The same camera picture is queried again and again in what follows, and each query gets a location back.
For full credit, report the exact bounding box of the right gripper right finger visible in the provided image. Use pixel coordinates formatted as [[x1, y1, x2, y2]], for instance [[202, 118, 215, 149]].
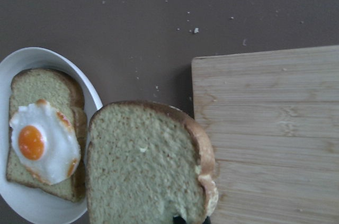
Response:
[[204, 217, 211, 224]]

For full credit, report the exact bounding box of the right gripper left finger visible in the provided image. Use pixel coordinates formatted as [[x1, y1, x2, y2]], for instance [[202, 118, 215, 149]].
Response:
[[173, 216, 186, 224]]

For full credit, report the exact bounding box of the bread slice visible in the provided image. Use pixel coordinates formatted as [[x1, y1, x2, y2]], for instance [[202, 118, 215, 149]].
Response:
[[6, 68, 87, 202], [86, 101, 218, 223]]

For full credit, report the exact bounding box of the bamboo cutting board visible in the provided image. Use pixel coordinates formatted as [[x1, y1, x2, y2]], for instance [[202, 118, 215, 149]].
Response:
[[192, 46, 338, 223]]

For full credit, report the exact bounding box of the white round plate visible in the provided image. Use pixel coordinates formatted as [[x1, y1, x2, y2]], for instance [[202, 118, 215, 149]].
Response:
[[1, 47, 102, 223]]

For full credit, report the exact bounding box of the fried egg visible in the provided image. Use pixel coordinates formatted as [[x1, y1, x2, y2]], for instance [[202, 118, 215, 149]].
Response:
[[9, 100, 81, 185]]

